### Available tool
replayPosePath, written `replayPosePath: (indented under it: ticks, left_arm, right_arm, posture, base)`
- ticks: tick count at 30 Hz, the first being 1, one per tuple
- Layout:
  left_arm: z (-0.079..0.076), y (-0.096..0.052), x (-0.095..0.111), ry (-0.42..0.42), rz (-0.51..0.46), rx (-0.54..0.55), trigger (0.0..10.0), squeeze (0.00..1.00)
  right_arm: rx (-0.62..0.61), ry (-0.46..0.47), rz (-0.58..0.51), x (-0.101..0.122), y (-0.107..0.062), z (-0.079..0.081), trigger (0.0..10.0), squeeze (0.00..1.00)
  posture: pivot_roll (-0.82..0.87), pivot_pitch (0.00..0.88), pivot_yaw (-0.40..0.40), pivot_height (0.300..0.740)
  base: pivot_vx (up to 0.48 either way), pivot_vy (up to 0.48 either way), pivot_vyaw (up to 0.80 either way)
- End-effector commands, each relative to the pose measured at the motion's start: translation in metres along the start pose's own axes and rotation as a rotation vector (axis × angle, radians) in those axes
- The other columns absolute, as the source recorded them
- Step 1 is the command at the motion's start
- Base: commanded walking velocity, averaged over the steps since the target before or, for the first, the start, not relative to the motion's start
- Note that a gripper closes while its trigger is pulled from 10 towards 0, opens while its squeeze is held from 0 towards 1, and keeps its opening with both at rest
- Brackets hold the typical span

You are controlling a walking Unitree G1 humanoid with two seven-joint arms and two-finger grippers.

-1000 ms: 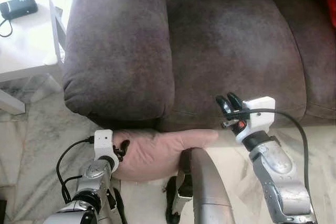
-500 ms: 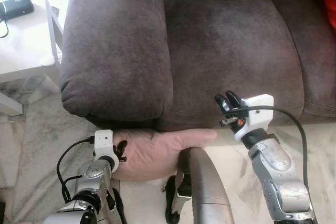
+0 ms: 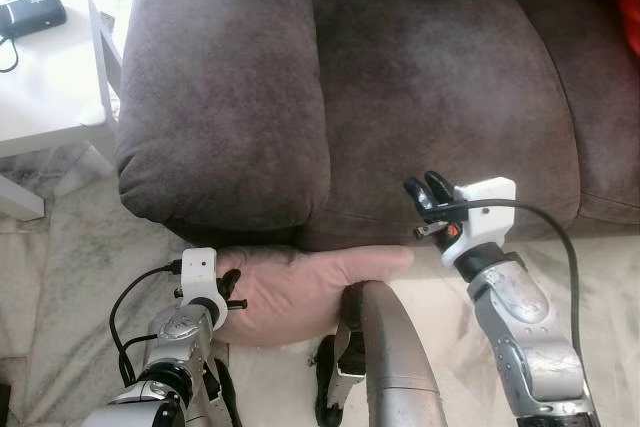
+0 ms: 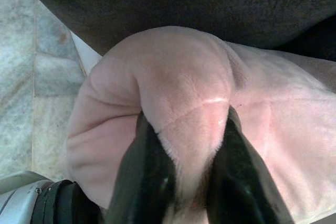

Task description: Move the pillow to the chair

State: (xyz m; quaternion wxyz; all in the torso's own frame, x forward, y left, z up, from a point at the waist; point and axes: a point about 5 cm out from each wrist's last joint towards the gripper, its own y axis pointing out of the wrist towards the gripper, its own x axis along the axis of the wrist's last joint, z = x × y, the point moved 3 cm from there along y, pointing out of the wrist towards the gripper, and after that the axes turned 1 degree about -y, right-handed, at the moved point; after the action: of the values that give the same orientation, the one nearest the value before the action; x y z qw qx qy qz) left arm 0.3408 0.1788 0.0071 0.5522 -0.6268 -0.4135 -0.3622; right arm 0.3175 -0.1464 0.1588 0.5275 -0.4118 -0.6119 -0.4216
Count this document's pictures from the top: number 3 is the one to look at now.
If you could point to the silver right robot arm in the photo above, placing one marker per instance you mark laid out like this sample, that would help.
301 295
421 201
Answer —
525 327

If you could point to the white low table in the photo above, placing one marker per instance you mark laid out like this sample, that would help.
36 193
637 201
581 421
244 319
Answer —
50 97

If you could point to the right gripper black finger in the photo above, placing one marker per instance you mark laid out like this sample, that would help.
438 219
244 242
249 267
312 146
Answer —
441 188
419 197

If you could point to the pink plush pillow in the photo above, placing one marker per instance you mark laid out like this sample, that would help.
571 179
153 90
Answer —
295 292

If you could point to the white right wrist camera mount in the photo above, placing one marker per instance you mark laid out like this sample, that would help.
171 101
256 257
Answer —
488 212

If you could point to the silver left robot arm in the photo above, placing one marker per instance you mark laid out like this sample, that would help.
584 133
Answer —
180 337

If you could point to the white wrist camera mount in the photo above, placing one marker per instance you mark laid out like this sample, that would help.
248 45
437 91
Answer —
488 212
200 272

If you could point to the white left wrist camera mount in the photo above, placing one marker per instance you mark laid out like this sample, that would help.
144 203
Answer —
200 272

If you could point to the dark grey fabric sofa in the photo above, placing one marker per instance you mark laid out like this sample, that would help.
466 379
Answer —
430 87

